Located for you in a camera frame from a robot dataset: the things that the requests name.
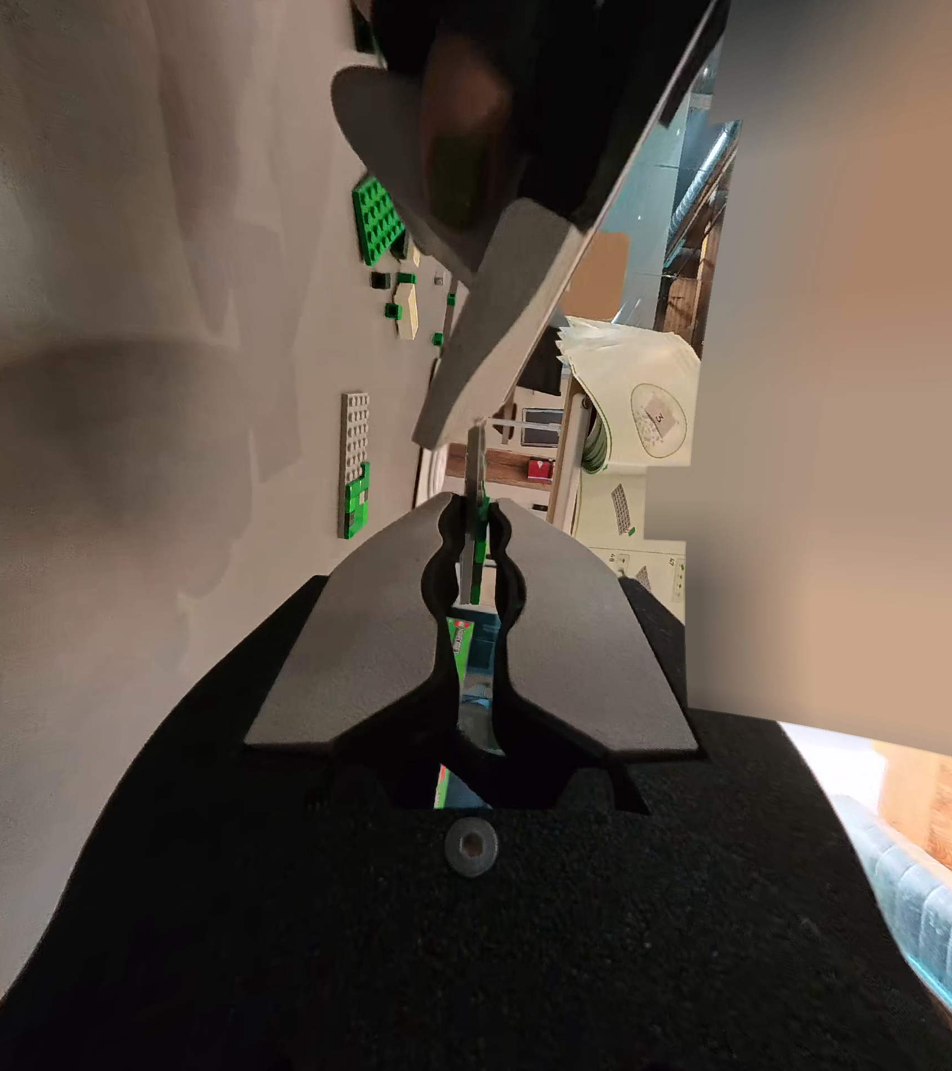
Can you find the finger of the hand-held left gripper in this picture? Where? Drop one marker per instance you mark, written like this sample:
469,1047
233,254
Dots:
509,309

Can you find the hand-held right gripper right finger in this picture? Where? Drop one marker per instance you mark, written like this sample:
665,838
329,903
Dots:
601,661

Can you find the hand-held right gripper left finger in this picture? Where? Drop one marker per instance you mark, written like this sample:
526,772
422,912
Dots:
342,653

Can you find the grey plate with green tiles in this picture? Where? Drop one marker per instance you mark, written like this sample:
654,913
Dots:
355,452
473,502

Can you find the grey desk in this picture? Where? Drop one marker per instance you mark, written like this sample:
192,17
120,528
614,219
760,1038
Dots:
308,360

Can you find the person's left hand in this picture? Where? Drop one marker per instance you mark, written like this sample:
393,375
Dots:
472,117

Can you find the cream long brick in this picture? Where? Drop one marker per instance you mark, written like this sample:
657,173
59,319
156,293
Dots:
406,314

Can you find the instruction booklet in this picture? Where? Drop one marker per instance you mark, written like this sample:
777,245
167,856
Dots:
635,368

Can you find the wooden pillar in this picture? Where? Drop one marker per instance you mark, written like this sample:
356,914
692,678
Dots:
509,468

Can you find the large green plate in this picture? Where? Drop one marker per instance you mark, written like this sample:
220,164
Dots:
375,217

